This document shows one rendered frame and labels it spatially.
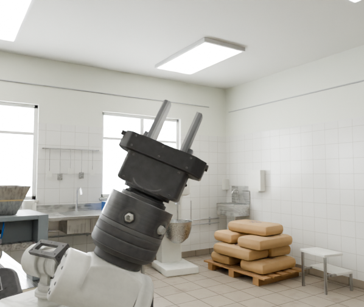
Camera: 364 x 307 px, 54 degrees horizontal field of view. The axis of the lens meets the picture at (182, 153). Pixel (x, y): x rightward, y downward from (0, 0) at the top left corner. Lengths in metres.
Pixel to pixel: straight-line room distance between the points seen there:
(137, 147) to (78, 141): 4.88
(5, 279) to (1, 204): 0.95
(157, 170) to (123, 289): 0.15
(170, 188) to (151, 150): 0.06
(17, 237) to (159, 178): 1.54
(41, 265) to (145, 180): 0.39
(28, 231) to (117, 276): 1.52
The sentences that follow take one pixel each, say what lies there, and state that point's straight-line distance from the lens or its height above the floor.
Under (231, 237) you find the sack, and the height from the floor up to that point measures 0.51.
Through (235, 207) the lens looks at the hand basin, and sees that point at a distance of 5.96.
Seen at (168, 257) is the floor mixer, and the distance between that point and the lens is 5.47.
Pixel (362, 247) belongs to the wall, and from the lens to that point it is 5.00.
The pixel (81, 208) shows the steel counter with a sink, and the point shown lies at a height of 0.91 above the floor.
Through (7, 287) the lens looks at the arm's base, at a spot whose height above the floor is 1.11.
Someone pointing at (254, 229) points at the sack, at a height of 0.65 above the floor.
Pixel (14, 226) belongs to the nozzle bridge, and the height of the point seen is 1.12.
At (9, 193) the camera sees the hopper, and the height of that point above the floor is 1.29.
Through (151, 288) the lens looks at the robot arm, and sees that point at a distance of 0.49.
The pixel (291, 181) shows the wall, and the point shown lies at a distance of 5.55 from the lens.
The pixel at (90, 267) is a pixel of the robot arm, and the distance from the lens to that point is 0.45.
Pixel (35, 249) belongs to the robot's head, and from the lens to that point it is 0.78.
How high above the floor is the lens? 1.37
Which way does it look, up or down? 4 degrees up
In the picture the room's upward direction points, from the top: straight up
